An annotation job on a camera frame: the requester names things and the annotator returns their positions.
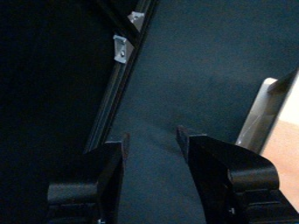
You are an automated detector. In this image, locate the silver frame corner bracket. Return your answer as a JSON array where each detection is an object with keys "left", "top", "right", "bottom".
[
  {"left": 127, "top": 10, "right": 146, "bottom": 32},
  {"left": 113, "top": 34, "right": 137, "bottom": 65}
]

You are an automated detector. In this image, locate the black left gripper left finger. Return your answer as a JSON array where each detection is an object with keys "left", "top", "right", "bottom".
[{"left": 46, "top": 132, "right": 131, "bottom": 224}]

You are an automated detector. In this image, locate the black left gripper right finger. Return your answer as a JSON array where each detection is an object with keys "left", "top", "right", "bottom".
[{"left": 175, "top": 125, "right": 299, "bottom": 224}]

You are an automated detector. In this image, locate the black aluminium frame rail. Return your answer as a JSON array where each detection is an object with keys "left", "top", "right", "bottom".
[{"left": 83, "top": 0, "right": 161, "bottom": 154}]

